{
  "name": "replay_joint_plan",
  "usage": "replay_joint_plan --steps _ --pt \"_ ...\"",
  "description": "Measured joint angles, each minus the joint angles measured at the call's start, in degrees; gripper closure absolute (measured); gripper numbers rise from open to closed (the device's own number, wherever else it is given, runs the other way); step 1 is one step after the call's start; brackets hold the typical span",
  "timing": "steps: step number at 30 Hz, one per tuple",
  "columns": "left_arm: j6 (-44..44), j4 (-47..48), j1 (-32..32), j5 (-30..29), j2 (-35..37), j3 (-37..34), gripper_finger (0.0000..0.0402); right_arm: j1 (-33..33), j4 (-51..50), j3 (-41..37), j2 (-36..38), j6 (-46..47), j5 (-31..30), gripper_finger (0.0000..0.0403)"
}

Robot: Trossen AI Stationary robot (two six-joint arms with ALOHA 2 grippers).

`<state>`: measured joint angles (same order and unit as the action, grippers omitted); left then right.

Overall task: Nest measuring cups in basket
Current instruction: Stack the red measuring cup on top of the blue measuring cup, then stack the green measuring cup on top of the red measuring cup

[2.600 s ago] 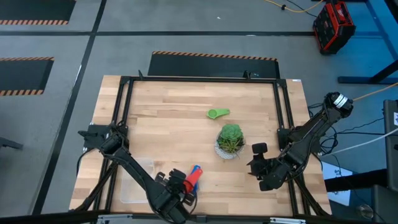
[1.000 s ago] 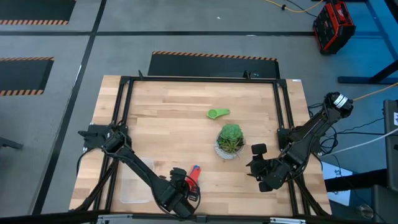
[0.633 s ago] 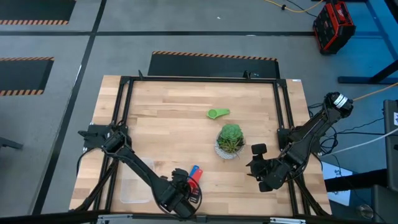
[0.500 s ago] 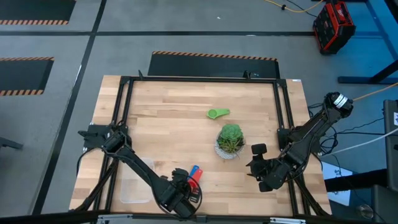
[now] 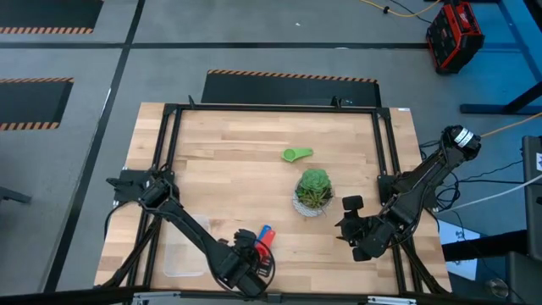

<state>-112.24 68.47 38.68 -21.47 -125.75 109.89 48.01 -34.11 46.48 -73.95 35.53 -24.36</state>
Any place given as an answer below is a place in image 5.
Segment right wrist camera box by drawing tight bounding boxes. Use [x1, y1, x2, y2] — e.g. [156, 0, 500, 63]
[341, 195, 365, 212]

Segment clear plastic container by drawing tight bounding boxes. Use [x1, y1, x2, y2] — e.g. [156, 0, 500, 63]
[163, 213, 213, 279]

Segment white paper sheet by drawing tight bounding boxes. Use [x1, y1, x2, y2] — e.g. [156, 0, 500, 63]
[440, 219, 482, 281]

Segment red and black tool box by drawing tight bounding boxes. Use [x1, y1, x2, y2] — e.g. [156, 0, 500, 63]
[425, 1, 486, 76]

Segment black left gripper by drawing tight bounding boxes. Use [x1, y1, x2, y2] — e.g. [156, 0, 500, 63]
[228, 228, 274, 279]

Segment green measuring cup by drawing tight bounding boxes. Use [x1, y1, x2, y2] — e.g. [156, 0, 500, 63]
[280, 147, 315, 163]

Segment black aluminium table frame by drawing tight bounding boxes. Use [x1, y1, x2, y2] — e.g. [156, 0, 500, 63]
[93, 95, 453, 297]

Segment red measuring cup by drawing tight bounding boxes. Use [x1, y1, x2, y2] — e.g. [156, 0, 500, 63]
[254, 228, 277, 260]

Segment white cable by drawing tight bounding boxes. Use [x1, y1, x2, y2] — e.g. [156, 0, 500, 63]
[435, 173, 542, 213]

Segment succulent in triangle-patterned pot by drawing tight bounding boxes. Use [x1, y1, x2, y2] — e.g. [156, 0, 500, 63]
[291, 168, 335, 219]

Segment black cabinet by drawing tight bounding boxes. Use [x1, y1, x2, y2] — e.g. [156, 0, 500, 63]
[521, 135, 542, 262]

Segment black hazard-striped floor mat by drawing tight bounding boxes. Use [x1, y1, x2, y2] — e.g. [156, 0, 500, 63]
[201, 69, 382, 108]
[0, 77, 75, 131]
[0, 0, 105, 35]

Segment black cable bundle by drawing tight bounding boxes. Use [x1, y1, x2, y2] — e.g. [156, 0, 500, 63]
[418, 135, 526, 213]

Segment yellow cable with plug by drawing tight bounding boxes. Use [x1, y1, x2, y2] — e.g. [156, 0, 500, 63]
[480, 112, 542, 139]

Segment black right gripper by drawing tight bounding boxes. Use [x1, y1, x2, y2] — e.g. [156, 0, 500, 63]
[335, 209, 397, 263]

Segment yellow extension cable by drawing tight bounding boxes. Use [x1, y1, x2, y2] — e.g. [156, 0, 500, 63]
[359, 0, 441, 19]

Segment black looped gripper cable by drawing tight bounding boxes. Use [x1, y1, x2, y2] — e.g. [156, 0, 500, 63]
[252, 249, 277, 294]

